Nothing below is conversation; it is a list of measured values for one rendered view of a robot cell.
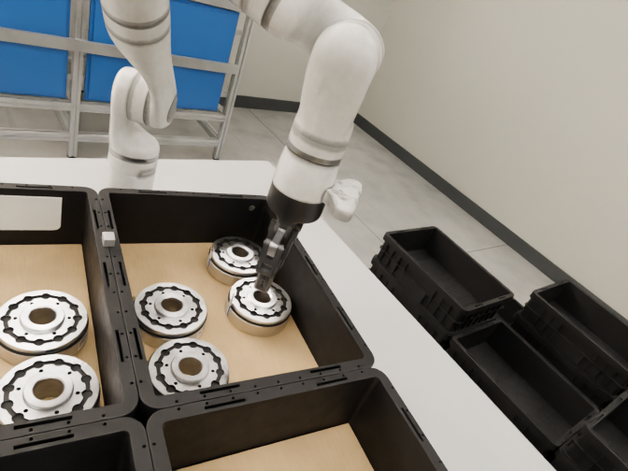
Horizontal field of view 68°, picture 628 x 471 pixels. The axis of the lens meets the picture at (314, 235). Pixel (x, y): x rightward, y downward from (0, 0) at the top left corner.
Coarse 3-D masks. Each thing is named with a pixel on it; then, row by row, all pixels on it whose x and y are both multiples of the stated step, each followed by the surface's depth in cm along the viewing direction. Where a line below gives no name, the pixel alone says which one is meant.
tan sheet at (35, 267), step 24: (0, 264) 66; (24, 264) 67; (48, 264) 69; (72, 264) 70; (0, 288) 63; (24, 288) 64; (48, 288) 65; (72, 288) 67; (0, 360) 55; (96, 360) 59
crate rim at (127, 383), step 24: (24, 192) 66; (48, 192) 67; (72, 192) 69; (96, 216) 66; (96, 240) 62; (120, 312) 53; (120, 336) 51; (120, 360) 48; (120, 384) 46; (96, 408) 44; (120, 408) 44; (0, 432) 39; (24, 432) 40
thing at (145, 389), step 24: (120, 192) 72; (144, 192) 75; (168, 192) 77; (192, 192) 79; (312, 264) 74; (120, 288) 56; (336, 312) 67; (360, 336) 64; (144, 360) 49; (360, 360) 60; (144, 384) 47; (240, 384) 51; (264, 384) 52; (144, 408) 46
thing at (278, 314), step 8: (240, 280) 75; (248, 280) 76; (232, 288) 73; (240, 288) 74; (248, 288) 74; (272, 288) 76; (280, 288) 77; (240, 296) 73; (280, 296) 76; (288, 296) 76; (232, 304) 71; (240, 304) 71; (248, 304) 72; (280, 304) 74; (288, 304) 75; (240, 312) 70; (248, 312) 70; (256, 312) 71; (264, 312) 71; (272, 312) 72; (280, 312) 73; (288, 312) 73; (256, 320) 69; (264, 320) 70; (272, 320) 71; (280, 320) 71
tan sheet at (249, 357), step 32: (128, 256) 76; (160, 256) 78; (192, 256) 81; (192, 288) 75; (224, 288) 77; (224, 320) 72; (288, 320) 76; (224, 352) 67; (256, 352) 69; (288, 352) 71
